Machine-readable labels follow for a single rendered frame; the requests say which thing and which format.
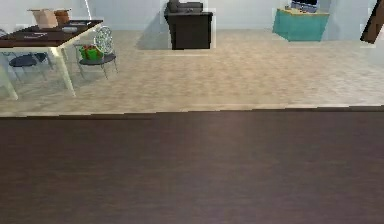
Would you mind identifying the dark brown dining table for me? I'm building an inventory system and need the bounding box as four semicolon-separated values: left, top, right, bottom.
0;19;104;101

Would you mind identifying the grey wire-back chair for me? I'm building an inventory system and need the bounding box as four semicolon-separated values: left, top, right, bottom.
73;25;120;81

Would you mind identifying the dark brown wooden furniture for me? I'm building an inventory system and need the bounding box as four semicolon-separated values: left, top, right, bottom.
360;0;384;45

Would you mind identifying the green and red plant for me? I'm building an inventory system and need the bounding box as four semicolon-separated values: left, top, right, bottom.
78;44;104;62

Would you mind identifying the tan cardboard box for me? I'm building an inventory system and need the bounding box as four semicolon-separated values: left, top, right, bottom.
27;8;60;30

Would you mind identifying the dark seat grey chair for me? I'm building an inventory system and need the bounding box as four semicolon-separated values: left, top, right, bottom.
0;29;55;83

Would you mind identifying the brown woven basket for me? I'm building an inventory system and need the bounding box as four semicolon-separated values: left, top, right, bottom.
54;8;72;25

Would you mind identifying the teal cabinet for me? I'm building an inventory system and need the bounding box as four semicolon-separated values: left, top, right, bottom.
272;8;331;43

